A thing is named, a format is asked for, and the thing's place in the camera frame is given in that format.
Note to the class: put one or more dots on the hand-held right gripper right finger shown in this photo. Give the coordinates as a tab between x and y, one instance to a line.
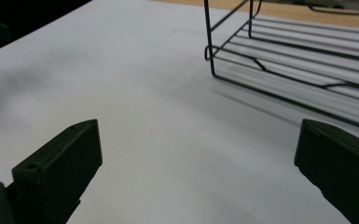
342	165

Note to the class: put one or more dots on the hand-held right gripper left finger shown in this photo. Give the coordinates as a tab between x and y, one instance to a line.
59	174

